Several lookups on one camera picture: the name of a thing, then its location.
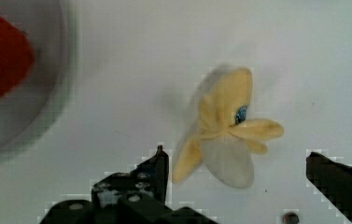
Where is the yellow plush peeled banana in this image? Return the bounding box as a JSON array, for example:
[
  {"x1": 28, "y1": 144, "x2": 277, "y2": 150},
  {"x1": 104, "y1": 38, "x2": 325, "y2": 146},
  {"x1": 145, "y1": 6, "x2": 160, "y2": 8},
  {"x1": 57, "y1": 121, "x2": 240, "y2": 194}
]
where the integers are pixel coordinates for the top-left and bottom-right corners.
[{"x1": 172, "y1": 67, "x2": 285, "y2": 189}]

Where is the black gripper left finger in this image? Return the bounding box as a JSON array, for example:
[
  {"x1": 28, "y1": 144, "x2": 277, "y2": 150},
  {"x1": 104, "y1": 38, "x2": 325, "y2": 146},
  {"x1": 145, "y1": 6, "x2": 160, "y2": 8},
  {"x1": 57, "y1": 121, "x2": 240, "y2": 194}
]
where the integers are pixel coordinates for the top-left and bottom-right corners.
[{"x1": 39, "y1": 145, "x2": 218, "y2": 224}]

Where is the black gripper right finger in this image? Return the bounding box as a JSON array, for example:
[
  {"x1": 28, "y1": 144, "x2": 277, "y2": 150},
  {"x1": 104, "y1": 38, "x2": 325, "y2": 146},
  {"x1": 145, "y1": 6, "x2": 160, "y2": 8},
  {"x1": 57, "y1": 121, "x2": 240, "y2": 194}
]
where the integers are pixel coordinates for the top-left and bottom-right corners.
[{"x1": 305, "y1": 152, "x2": 352, "y2": 222}]

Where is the grey round plate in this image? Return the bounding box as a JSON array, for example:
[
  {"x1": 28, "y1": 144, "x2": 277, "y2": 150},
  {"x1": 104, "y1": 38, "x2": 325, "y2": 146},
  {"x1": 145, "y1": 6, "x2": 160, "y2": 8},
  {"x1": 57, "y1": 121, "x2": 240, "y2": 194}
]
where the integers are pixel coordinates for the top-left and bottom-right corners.
[{"x1": 0, "y1": 0, "x2": 68, "y2": 149}]

